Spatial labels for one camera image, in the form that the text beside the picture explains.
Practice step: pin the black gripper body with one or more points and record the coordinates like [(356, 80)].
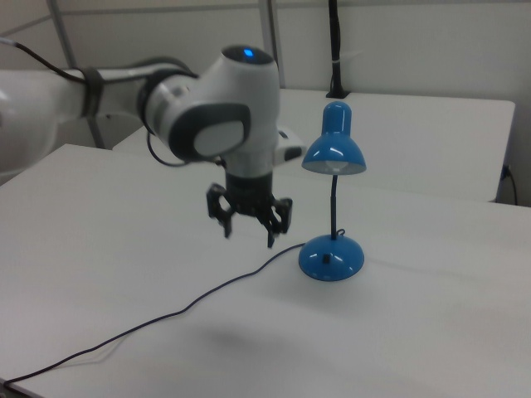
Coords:
[(249, 195)]

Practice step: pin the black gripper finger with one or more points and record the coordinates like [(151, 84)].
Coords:
[(280, 217), (217, 205)]

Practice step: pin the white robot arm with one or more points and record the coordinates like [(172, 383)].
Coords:
[(232, 95)]

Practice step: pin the blue desk lamp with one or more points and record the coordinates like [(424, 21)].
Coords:
[(332, 259)]

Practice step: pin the grey partition frame post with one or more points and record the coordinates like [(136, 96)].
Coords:
[(269, 41)]

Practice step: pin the black camera stand pole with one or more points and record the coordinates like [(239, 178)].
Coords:
[(335, 45)]

